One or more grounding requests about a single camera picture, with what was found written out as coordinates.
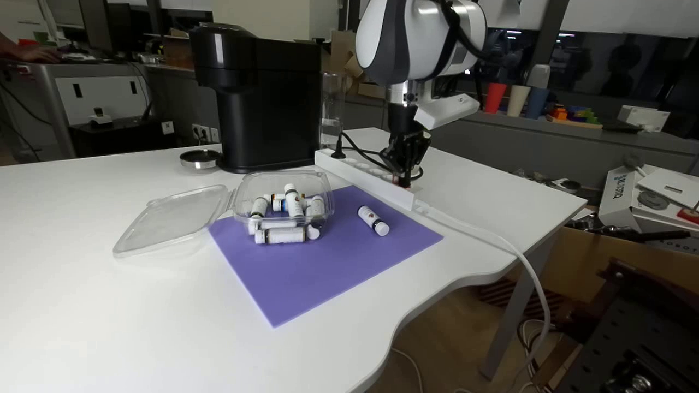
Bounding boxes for clear plastic lid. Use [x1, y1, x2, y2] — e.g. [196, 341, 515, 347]
[114, 184, 230, 256]

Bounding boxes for clear plastic container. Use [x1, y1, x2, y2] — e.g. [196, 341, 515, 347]
[232, 170, 331, 247]

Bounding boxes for white power strip cable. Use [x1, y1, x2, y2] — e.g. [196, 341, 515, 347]
[413, 201, 553, 367]

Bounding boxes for beige cup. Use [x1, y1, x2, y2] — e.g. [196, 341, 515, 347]
[506, 85, 531, 117]

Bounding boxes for small round metal tray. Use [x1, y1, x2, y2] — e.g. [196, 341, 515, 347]
[178, 148, 218, 170]

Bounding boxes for red cup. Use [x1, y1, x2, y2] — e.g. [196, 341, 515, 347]
[482, 83, 506, 114]

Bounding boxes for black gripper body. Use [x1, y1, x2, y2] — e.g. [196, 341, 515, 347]
[384, 105, 431, 172]

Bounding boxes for pile of small bottles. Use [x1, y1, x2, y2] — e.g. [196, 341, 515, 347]
[246, 184, 328, 244]

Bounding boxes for white boxes stack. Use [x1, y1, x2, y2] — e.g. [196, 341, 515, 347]
[599, 165, 699, 234]

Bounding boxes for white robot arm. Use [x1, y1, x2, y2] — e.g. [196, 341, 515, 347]
[355, 0, 486, 187]

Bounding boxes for blue cup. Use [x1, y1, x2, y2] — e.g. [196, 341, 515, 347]
[524, 88, 548, 121]

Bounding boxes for single small white bottle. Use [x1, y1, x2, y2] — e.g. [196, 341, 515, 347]
[355, 206, 390, 238]

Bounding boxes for purple mat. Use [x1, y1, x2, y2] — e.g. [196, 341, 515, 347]
[210, 186, 441, 328]

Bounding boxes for black power cable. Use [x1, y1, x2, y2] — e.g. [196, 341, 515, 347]
[330, 129, 426, 184]

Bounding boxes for white power strip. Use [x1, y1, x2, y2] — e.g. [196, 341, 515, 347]
[314, 148, 414, 211]

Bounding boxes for black coffee machine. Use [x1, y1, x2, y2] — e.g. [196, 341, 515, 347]
[190, 25, 322, 172]

